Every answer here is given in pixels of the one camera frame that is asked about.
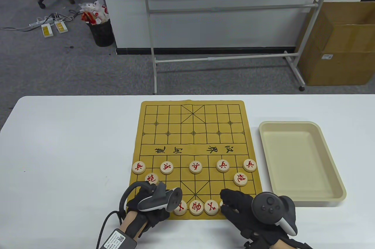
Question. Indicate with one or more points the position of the person's left hand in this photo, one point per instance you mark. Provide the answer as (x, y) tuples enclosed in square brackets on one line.
[(155, 216)]

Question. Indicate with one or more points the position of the person's right hand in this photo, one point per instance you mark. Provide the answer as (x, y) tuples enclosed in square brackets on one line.
[(240, 213)]

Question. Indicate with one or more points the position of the person's left forearm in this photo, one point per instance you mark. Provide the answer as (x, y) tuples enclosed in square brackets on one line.
[(131, 225)]

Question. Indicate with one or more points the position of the yellow chess board mat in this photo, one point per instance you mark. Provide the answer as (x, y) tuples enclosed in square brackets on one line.
[(175, 143)]

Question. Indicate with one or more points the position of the black white handheld controller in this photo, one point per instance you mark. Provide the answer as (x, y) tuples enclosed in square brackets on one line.
[(266, 208), (155, 202)]

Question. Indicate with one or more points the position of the black rectangular wrist box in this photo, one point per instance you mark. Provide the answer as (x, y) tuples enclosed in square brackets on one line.
[(117, 240)]

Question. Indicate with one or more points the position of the black flat glove band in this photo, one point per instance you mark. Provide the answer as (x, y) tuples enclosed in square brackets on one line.
[(301, 245)]

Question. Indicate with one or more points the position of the beige plastic tray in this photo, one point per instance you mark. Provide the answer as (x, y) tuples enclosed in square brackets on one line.
[(298, 161)]

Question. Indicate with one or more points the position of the brown cardboard box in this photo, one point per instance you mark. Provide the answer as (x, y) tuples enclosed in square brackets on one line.
[(337, 70)]

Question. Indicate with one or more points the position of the black trash bin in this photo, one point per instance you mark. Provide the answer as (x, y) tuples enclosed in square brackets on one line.
[(102, 35)]

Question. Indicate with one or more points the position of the yellow white power strip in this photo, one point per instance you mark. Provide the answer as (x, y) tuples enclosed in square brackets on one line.
[(61, 27), (47, 30)]

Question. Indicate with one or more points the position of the white red plastic trash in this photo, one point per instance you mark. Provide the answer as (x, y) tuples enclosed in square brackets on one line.
[(93, 13)]

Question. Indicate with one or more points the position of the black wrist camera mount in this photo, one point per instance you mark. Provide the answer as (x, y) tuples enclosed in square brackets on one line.
[(257, 243)]

